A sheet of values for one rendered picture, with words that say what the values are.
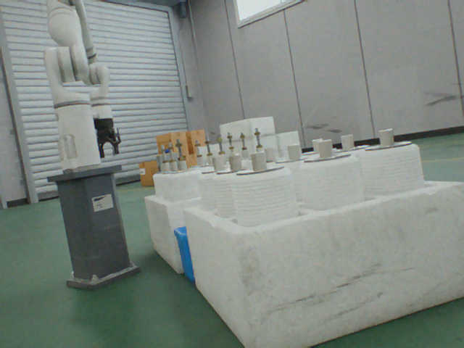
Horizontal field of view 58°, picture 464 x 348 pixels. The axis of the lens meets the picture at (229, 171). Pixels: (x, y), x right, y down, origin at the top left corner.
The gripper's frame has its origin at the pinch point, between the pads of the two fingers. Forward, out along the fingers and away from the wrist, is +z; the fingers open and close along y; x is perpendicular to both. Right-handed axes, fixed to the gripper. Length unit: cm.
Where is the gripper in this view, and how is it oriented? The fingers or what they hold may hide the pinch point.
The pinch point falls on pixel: (109, 155)
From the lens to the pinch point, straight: 170.0
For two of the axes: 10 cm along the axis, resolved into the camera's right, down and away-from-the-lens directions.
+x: -6.1, 1.4, -7.8
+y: -7.8, 0.7, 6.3
